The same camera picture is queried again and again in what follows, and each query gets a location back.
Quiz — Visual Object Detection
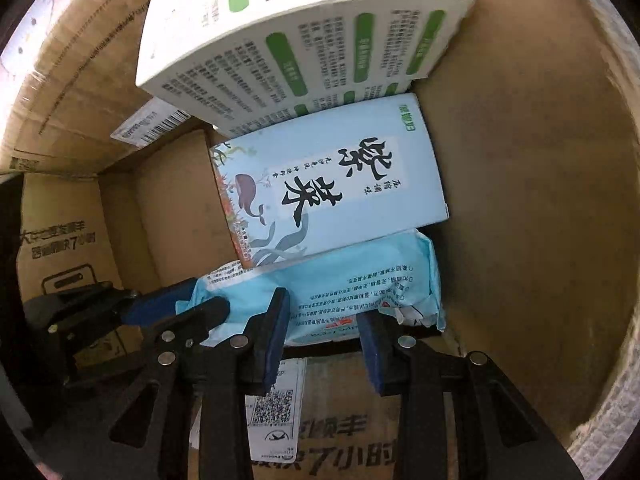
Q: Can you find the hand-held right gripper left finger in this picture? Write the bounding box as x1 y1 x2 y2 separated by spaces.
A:
65 287 301 480

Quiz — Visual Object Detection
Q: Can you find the light blue wet wipes pack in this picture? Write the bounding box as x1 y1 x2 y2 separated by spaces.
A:
190 227 447 348

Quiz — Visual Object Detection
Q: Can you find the white and green box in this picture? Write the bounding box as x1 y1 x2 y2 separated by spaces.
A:
136 0 476 126
207 10 466 140

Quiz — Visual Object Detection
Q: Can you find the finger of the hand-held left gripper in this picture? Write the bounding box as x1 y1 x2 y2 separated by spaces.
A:
65 296 231 391
25 277 198 352

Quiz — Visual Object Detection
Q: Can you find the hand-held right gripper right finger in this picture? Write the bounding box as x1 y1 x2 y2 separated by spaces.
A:
357 310 586 480

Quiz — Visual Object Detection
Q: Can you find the brown cardboard box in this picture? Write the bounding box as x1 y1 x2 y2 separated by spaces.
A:
0 0 640 480

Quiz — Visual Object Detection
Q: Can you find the light blue printed box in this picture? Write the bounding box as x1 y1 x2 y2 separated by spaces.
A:
209 92 450 270

